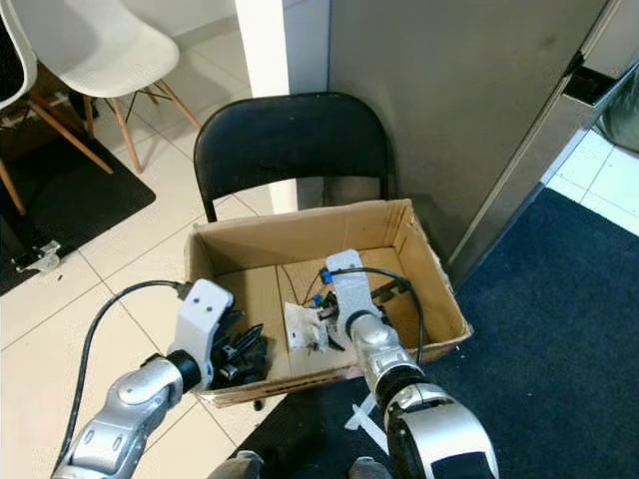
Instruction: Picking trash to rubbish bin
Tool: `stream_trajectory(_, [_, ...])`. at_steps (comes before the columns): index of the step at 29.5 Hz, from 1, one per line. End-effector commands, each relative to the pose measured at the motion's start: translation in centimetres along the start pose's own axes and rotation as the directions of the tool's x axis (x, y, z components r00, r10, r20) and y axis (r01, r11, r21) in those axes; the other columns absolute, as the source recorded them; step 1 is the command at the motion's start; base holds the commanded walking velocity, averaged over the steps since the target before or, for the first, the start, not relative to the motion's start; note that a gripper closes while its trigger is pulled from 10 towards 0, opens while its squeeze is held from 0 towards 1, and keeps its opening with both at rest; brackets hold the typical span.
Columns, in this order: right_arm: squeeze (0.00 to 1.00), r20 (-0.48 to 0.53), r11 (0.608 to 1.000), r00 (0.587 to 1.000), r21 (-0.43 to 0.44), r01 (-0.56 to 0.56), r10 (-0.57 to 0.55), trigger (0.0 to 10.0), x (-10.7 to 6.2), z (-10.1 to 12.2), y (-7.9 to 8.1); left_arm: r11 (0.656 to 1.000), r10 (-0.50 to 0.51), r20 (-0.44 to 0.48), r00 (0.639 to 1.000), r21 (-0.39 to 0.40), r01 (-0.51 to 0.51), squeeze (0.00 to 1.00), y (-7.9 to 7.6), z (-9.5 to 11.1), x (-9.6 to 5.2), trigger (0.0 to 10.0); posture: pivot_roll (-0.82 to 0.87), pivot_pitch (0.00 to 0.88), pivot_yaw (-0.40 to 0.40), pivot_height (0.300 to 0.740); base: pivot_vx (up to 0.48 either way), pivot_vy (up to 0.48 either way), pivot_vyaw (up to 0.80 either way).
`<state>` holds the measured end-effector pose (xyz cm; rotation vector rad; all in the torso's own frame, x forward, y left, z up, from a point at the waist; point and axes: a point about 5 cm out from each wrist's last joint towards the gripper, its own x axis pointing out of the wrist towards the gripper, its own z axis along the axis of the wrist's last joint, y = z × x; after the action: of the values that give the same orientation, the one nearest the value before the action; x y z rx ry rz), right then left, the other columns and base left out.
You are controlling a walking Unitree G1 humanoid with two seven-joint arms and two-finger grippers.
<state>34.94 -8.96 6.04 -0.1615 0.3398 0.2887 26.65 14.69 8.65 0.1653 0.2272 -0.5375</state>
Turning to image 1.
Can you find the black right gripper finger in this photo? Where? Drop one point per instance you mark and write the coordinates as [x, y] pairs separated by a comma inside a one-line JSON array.
[[333, 303], [333, 341]]

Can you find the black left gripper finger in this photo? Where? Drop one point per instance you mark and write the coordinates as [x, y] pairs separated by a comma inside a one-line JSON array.
[[250, 335], [257, 366]]

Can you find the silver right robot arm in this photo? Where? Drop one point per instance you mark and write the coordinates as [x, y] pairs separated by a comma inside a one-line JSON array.
[[439, 439]]

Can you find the open brown cardboard box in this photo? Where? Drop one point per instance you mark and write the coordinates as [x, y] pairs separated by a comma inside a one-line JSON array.
[[260, 244]]

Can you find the grey left robot foot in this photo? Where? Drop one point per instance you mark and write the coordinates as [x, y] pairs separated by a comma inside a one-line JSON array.
[[238, 467]]

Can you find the grey robot foot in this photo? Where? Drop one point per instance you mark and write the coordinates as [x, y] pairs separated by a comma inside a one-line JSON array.
[[367, 469], [238, 467]]

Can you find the grey right robot foot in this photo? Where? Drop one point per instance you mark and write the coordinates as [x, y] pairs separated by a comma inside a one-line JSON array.
[[367, 469]]

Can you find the black folding chair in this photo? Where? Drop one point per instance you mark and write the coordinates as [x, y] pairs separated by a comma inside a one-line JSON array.
[[290, 140]]

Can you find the black floor mat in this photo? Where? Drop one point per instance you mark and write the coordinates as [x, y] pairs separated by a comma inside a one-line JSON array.
[[60, 210]]

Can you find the white chair wooden legs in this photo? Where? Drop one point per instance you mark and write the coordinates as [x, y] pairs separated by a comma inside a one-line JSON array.
[[100, 45], [10, 70]]

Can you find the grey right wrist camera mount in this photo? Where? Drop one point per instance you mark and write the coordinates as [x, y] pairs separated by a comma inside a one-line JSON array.
[[351, 279]]

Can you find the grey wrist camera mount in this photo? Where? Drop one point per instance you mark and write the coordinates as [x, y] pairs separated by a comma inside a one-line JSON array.
[[205, 309], [351, 279]]

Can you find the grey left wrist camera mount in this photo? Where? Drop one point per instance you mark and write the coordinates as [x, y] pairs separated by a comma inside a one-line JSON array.
[[205, 309]]

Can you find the small metal bracket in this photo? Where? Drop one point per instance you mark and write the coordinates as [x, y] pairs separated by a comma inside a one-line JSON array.
[[42, 257]]

